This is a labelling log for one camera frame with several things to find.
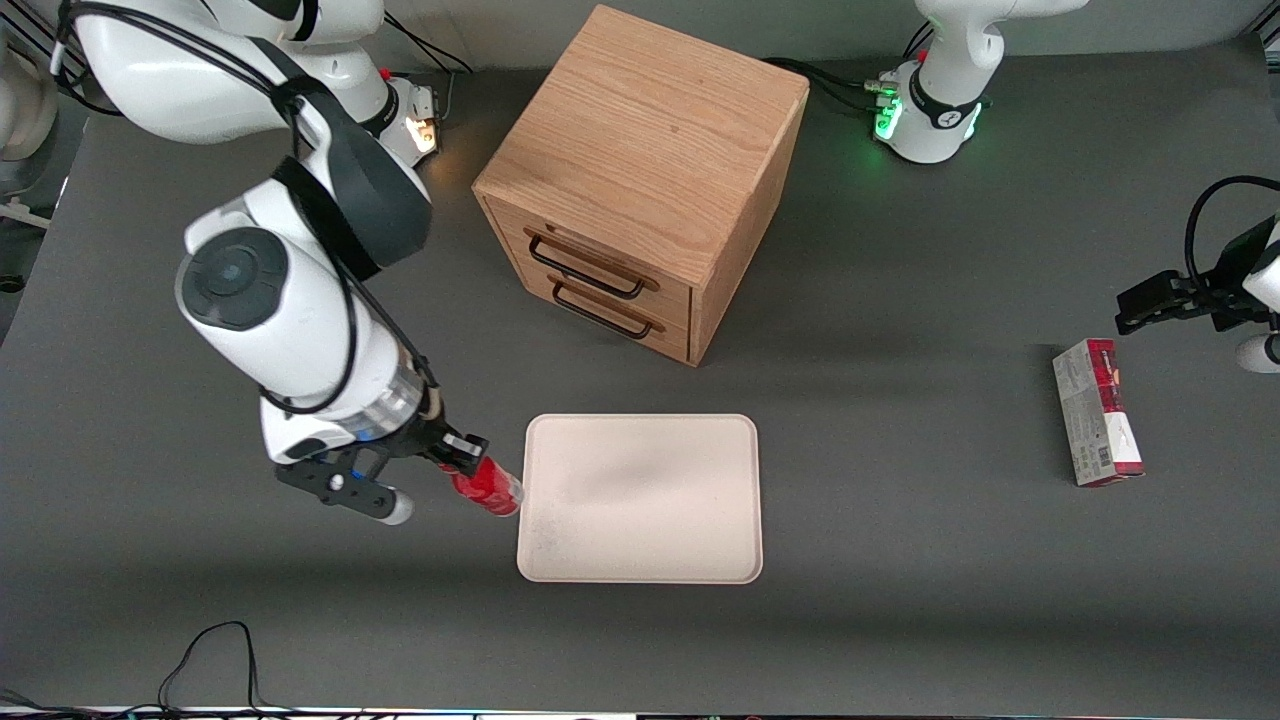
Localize black right base cables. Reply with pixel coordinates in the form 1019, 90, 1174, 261
382, 12, 477, 123

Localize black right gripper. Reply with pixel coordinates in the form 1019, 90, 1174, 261
385, 412, 491, 479

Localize black left wrist cable loop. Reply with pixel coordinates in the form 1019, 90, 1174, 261
1184, 175, 1280, 293

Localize black looped table cable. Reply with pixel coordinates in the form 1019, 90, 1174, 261
0, 620, 401, 720

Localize black left base cables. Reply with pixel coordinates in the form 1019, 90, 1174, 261
762, 18, 937, 117

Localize oak wooden drawer cabinet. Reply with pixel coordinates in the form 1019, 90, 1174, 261
471, 4, 810, 368

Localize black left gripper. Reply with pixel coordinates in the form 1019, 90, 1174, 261
1114, 215, 1280, 336

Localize grey red carton box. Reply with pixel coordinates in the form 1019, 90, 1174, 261
1051, 338, 1146, 488

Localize red coke bottle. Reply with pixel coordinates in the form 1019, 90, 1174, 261
449, 457, 525, 519

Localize beige rectangular tray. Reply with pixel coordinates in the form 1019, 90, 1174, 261
516, 413, 764, 585

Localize black long drawer handle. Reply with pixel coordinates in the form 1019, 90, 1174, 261
526, 232, 649, 301

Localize black short drawer handle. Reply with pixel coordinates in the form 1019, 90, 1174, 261
551, 281, 655, 341

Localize black base cables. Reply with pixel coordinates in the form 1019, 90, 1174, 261
382, 12, 477, 123
762, 18, 937, 117

